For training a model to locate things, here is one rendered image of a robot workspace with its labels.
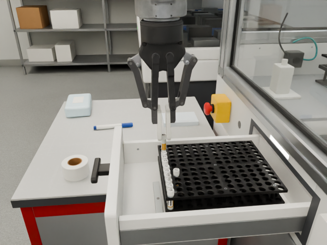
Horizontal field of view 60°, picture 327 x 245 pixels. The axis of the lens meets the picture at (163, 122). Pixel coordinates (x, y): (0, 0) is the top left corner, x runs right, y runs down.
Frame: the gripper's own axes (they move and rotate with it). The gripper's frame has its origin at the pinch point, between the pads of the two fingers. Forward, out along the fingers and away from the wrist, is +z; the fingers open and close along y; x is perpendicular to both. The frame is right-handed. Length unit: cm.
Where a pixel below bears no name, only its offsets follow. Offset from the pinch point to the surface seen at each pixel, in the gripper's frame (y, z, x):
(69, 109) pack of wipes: -31, 17, 49
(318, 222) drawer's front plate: 21.1, 6.7, -23.0
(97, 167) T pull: -13.5, 6.2, -5.6
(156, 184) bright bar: -2.1, 12.7, -4.1
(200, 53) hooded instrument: 24, 5, 75
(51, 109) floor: -98, 96, 231
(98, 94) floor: -54, 97, 272
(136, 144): -6.1, 8.5, 6.1
